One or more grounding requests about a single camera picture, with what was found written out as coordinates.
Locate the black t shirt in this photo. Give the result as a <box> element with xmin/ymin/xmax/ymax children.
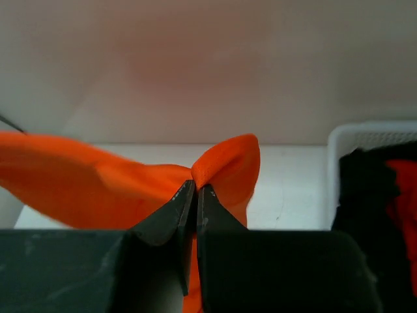
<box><xmin>332</xmin><ymin>142</ymin><xmax>416</xmax><ymax>312</ymax></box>

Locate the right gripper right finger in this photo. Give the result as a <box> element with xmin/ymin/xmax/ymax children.
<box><xmin>197</xmin><ymin>185</ymin><xmax>248</xmax><ymax>312</ymax></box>

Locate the orange t shirt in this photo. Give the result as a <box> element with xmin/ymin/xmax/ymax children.
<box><xmin>0</xmin><ymin>130</ymin><xmax>261</xmax><ymax>313</ymax></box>

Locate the white plastic basket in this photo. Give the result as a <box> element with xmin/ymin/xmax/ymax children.
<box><xmin>326</xmin><ymin>120</ymin><xmax>416</xmax><ymax>226</ymax></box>

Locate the red t shirt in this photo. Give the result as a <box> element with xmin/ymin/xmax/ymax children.
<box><xmin>385</xmin><ymin>158</ymin><xmax>417</xmax><ymax>258</ymax></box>

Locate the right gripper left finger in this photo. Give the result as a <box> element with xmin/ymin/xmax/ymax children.
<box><xmin>130</xmin><ymin>180</ymin><xmax>195</xmax><ymax>295</ymax></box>

